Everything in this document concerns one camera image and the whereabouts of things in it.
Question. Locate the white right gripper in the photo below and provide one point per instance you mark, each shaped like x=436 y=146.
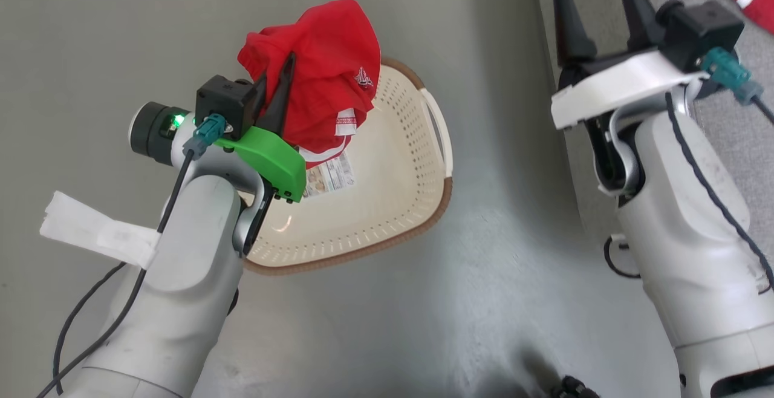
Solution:
x=617 y=83

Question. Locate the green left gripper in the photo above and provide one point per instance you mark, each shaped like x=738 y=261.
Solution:
x=272 y=156

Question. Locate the red shorts with bull logo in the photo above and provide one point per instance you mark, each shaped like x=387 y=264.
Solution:
x=326 y=41

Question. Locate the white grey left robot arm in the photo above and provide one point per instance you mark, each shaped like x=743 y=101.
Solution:
x=187 y=277

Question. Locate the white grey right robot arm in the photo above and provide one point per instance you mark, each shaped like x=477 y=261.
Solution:
x=683 y=234

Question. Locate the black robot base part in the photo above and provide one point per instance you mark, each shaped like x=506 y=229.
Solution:
x=571 y=389

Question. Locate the printed paper label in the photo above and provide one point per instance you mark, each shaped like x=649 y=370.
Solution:
x=329 y=175

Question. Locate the cream perforated laundry basket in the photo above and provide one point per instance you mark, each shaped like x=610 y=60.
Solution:
x=375 y=204

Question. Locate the white tape strip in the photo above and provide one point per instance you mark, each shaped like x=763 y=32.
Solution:
x=91 y=228

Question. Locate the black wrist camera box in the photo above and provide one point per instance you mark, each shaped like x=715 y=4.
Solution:
x=227 y=101
x=701 y=32

